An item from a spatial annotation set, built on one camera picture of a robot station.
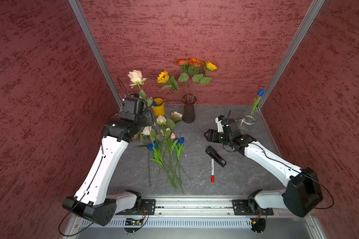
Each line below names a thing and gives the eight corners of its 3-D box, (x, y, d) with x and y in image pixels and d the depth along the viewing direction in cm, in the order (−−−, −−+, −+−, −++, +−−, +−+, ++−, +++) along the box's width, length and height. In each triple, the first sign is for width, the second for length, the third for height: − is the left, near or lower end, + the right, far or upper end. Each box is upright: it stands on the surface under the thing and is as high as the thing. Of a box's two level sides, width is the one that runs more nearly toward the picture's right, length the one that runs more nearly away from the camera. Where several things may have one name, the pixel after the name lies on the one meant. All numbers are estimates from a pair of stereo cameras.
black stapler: (222, 168, 90) (224, 164, 86) (205, 151, 97) (206, 147, 93) (225, 165, 91) (227, 161, 87) (208, 148, 98) (209, 144, 94)
